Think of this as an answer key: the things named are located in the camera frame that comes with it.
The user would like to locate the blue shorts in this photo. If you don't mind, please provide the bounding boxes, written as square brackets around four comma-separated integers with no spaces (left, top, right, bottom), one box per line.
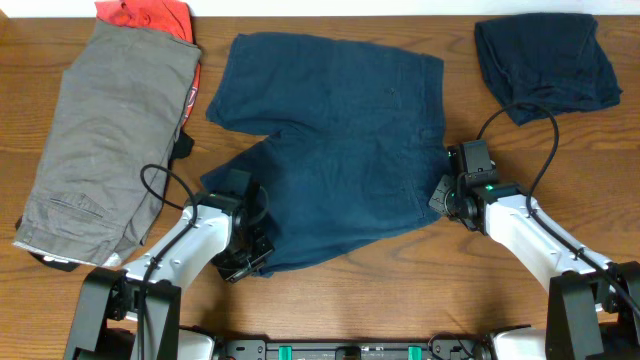
[201,33,450,276]

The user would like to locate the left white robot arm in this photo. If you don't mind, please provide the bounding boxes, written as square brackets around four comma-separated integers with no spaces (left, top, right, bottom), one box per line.
[64,170,274,359]

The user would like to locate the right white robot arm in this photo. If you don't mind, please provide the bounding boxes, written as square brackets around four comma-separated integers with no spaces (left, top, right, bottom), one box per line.
[429,140,639,360]

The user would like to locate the dark navy folded garment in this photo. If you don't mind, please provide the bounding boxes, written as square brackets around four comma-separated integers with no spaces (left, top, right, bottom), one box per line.
[474,13,622,125]

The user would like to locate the grey folded shorts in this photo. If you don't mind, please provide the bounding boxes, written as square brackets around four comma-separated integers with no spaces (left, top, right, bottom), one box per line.
[13,21,201,266]

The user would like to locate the red garment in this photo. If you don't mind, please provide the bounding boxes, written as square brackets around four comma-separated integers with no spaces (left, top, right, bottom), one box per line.
[95,0,201,125]

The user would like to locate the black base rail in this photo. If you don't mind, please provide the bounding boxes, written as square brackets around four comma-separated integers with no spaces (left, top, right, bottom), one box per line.
[214,337,496,360]

